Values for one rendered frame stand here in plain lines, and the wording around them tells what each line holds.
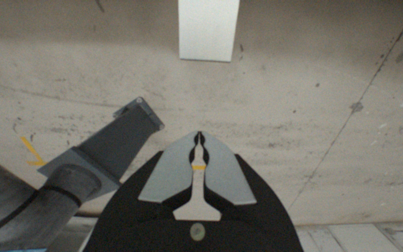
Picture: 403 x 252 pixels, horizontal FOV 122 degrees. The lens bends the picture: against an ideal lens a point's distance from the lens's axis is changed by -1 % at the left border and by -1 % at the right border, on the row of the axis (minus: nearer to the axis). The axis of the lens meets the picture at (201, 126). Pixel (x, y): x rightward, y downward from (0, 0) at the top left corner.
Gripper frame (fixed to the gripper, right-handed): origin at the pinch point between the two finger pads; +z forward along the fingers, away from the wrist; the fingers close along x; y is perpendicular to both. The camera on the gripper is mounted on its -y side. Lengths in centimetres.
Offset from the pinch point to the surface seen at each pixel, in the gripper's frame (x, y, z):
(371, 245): 279, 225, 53
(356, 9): 93, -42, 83
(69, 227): -192, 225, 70
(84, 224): -160, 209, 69
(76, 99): -100, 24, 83
